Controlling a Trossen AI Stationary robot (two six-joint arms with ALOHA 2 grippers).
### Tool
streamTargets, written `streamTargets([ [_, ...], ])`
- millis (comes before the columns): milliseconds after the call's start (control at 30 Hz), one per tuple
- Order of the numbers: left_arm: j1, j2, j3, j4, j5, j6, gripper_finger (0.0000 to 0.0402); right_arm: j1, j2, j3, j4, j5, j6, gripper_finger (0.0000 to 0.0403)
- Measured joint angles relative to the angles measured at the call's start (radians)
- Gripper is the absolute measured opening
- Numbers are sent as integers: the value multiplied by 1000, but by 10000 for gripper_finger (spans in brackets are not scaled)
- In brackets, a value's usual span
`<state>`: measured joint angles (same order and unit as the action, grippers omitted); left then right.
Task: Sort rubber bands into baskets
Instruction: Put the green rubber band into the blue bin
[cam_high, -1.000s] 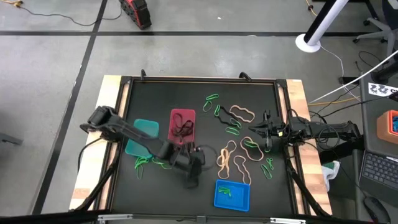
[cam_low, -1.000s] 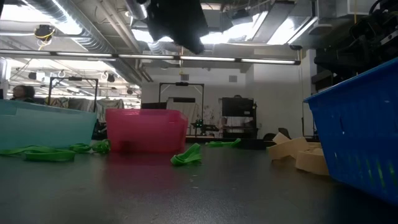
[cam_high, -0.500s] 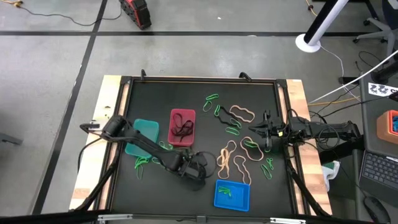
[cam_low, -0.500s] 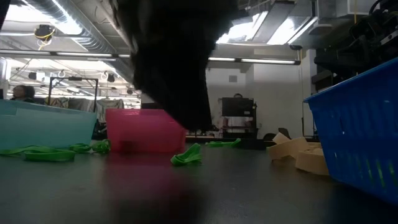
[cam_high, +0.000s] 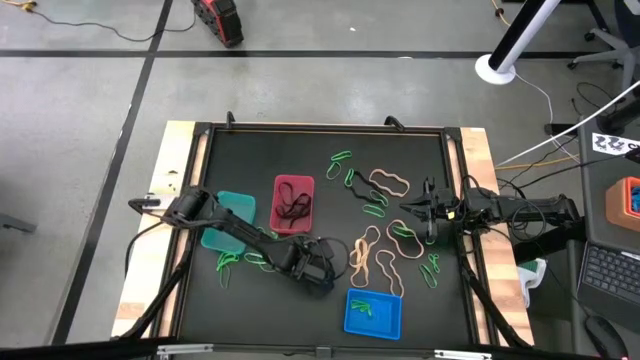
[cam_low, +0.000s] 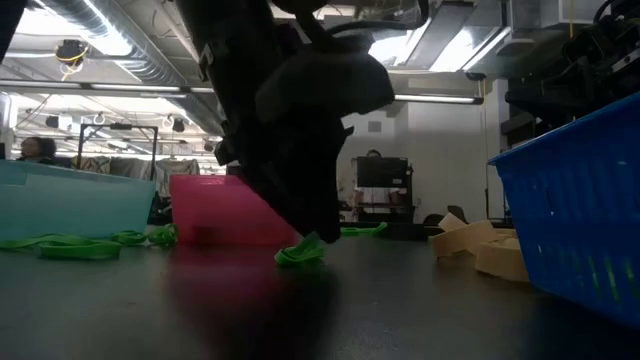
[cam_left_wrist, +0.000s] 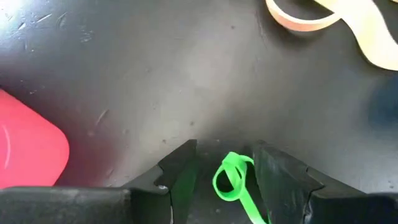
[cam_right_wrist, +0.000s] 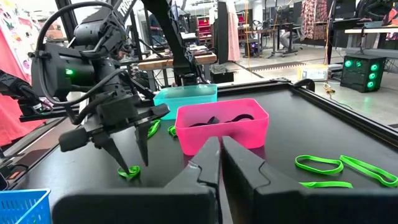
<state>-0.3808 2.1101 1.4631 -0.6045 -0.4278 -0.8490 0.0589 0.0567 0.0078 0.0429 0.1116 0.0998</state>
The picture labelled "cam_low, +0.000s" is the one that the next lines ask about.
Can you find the dark monitor desk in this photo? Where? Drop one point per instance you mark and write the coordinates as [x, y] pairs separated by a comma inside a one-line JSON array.
[[385, 212]]

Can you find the dark background chair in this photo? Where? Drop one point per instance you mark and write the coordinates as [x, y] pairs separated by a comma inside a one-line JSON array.
[[461, 212]]

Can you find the grey wall vent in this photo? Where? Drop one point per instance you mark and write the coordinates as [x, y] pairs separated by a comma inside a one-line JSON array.
[[374, 126]]

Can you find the black frame stand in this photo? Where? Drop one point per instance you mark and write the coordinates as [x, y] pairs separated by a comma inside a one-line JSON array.
[[120, 127]]

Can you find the blue plastic basket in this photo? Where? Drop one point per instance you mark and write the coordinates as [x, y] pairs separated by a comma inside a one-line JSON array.
[[575, 215]]

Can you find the tan rubber band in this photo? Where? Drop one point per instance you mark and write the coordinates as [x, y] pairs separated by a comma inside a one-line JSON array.
[[462, 240], [502, 260]]

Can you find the teal plastic basket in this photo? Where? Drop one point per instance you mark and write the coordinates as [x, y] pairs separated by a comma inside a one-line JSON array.
[[75, 205]]

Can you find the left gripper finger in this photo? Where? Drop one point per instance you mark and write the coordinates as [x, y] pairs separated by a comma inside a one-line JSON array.
[[300, 190]]

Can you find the silver ribbed air duct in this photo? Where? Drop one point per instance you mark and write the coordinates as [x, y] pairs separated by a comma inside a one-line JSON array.
[[160, 75]]

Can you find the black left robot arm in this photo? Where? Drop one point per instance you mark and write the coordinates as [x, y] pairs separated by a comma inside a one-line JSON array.
[[220, 20]]

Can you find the draped light cloth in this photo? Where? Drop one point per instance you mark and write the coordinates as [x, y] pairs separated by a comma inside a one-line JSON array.
[[177, 167]]

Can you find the black monitor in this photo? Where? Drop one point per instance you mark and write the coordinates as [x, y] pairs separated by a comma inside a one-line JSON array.
[[382, 172]]

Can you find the black security camera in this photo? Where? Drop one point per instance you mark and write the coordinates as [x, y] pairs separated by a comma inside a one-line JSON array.
[[475, 76]]

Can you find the ceiling light tube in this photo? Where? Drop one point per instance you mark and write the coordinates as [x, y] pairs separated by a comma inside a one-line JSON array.
[[432, 98], [135, 87]]

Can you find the red plastic basket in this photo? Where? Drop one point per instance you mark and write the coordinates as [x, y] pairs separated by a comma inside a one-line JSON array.
[[210, 210]]

